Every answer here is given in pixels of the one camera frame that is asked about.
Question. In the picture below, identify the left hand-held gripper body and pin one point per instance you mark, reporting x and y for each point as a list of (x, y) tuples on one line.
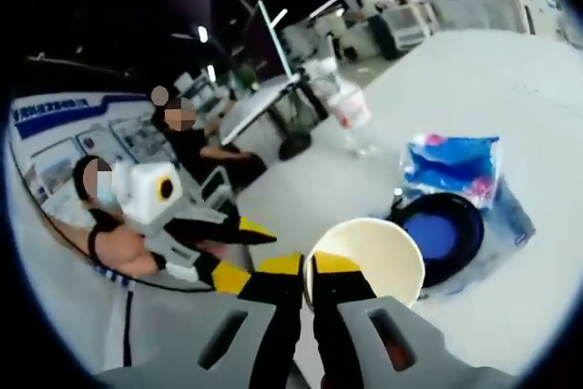
[(146, 193)]

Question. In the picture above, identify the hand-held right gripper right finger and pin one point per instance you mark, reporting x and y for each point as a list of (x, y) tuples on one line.
[(341, 316)]

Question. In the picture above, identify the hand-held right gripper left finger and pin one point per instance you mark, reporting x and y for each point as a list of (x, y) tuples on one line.
[(273, 316)]

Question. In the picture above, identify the white paper cup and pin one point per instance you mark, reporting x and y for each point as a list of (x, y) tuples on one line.
[(373, 252)]

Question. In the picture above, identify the blue bowl with black rim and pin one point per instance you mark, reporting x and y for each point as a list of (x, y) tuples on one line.
[(432, 234)]

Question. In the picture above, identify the clear plastic bottle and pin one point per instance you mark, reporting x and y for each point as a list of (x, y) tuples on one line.
[(348, 102)]

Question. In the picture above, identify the blue tissue pack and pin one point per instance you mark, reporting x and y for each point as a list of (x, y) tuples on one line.
[(451, 161)]

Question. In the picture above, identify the clear plastic bag blue print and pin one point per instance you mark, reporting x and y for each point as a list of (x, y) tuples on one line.
[(514, 220)]

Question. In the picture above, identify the person's left hand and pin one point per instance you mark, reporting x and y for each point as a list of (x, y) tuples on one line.
[(129, 254)]

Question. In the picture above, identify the black round base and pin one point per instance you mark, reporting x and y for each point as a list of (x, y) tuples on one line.
[(295, 145)]

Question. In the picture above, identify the grey side table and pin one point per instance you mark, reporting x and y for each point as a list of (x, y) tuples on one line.
[(259, 102)]

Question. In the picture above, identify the person's grey shirt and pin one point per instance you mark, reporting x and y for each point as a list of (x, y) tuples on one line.
[(59, 298)]

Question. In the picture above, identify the dark monitor with teal edge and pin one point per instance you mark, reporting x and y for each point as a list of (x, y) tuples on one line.
[(266, 47)]

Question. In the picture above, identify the white table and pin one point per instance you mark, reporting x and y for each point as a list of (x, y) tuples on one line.
[(478, 88)]

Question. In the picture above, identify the white slatted rack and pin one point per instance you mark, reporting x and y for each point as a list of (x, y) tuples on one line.
[(407, 29)]

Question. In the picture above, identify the white office partition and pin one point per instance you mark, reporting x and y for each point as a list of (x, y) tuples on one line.
[(473, 13)]

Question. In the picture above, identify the blue and white wall poster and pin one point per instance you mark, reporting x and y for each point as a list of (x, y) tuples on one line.
[(59, 156)]

